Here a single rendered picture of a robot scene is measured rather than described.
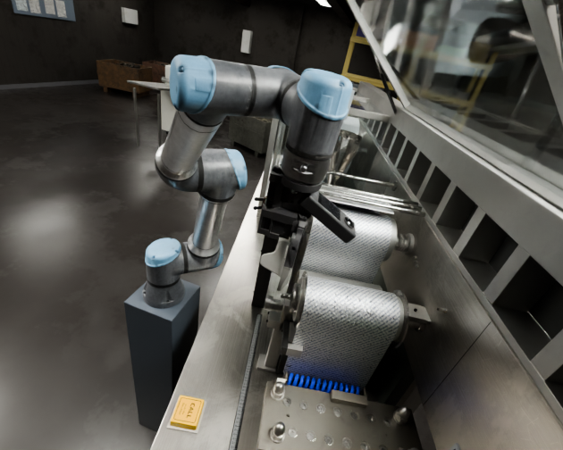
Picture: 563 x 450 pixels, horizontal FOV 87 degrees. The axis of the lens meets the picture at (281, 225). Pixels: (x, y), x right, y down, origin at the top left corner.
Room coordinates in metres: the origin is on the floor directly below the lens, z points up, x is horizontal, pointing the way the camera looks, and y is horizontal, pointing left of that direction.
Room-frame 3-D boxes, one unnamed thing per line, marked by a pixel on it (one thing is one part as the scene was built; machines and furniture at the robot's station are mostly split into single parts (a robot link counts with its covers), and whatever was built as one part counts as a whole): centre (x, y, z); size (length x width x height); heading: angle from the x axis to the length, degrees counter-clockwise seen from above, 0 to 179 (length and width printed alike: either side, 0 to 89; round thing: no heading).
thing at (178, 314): (0.81, 0.39, 0.45); 0.20 x 0.20 x 0.90; 80
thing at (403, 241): (0.83, -0.38, 1.34); 0.07 x 0.07 x 0.07; 1
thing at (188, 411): (0.41, 0.14, 0.91); 0.07 x 0.07 x 0.02; 1
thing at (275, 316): (0.61, -0.05, 1.05); 0.06 x 0.05 x 0.31; 91
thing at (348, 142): (1.30, -0.18, 1.50); 0.14 x 0.14 x 0.06
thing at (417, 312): (0.58, -0.39, 1.28); 0.06 x 0.05 x 0.02; 91
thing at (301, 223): (0.47, -0.01, 1.57); 0.09 x 0.08 x 0.12; 87
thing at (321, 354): (0.52, -0.21, 1.11); 0.23 x 0.01 x 0.18; 91
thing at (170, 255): (0.81, 0.38, 1.07); 0.13 x 0.12 x 0.14; 125
